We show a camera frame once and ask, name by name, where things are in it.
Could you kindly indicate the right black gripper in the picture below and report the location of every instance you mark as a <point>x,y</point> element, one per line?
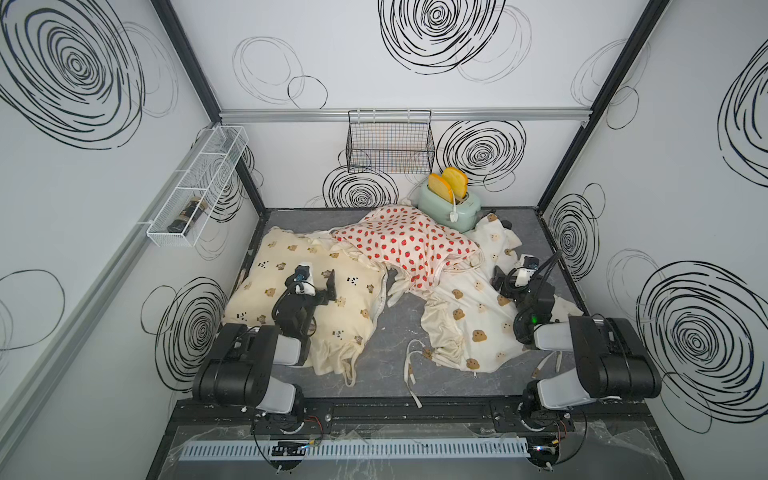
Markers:
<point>500,278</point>

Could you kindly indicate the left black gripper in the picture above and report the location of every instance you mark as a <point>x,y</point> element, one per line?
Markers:
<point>328,293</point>

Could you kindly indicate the cream bear pillow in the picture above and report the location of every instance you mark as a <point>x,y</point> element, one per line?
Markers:
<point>312,263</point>

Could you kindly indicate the strawberry print pillow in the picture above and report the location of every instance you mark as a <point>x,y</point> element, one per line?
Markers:
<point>407,240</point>

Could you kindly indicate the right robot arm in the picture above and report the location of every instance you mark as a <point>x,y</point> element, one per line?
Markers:
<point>610,359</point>

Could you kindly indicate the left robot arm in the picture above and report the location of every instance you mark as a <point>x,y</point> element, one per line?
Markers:
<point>237,371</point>

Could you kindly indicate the cream bear pillowcase right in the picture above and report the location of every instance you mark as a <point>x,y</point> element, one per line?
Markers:
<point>469,325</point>

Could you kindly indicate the mint green toaster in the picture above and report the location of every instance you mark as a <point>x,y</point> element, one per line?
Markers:
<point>461,217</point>

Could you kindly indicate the dark item in shelf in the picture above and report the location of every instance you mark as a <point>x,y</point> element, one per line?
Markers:
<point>189,214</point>

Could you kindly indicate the rear yellow toast slice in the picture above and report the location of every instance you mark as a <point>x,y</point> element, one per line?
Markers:
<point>458,181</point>

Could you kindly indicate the yellow toast slice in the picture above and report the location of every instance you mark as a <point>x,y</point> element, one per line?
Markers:
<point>458,181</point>
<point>440,187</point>

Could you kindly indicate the front yellow toast slice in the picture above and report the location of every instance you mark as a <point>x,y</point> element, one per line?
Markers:
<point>440,187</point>

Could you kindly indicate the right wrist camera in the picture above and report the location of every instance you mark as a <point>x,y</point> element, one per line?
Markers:
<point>524,270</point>

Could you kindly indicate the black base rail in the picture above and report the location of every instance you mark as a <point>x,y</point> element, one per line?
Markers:
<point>328,415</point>

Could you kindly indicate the white wire shelf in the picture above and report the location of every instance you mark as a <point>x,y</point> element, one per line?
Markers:
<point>211,176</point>

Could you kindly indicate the white slotted cable duct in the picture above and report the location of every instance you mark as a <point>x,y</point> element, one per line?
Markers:
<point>356,449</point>

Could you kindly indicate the black wire basket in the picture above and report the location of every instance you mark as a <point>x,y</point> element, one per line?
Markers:
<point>390,142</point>

